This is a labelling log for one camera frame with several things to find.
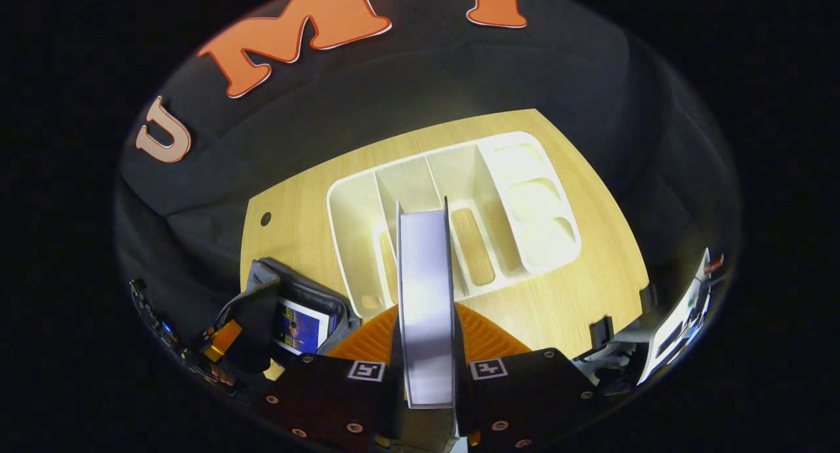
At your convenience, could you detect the grey photo cover book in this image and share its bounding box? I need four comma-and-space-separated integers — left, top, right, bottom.
394, 197, 458, 409

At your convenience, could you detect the grey schoolbag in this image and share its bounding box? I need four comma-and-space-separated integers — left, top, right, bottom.
226, 257, 362, 375

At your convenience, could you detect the white bookshelf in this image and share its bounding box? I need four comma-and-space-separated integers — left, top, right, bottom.
326, 131, 583, 319

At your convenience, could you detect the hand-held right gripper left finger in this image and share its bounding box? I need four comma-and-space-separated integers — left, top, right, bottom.
253, 305, 404, 453

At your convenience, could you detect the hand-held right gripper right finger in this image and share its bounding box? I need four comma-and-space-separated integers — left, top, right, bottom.
453, 302, 599, 451

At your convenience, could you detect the black backdrop cloth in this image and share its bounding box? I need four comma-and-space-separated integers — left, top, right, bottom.
115, 0, 742, 375

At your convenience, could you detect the blue cover book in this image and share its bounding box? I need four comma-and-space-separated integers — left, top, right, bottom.
272, 297, 332, 356

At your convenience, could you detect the white equipment box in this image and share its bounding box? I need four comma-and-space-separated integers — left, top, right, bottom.
635, 246, 726, 386

